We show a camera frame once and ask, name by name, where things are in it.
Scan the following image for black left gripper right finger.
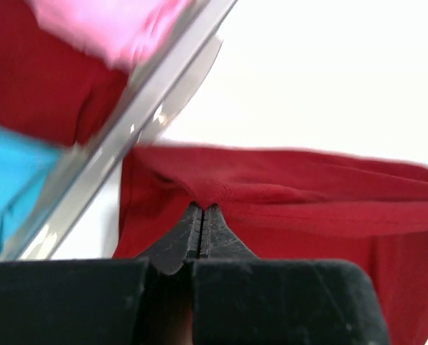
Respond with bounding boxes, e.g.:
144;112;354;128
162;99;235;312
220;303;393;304
192;206;390;344

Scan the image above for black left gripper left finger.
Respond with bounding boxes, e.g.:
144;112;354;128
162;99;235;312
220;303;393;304
0;205;203;344

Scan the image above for clear plastic storage bin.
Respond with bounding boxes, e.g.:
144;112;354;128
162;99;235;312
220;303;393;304
0;1;234;261

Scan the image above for rolled cyan t shirt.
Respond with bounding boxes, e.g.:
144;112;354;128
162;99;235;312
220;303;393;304
0;127;62;253

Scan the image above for rolled dark red t shirt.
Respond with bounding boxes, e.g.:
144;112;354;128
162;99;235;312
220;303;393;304
0;1;128;146

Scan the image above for rolled pink t shirt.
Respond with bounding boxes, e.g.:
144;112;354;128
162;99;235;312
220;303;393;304
28;0;191;72

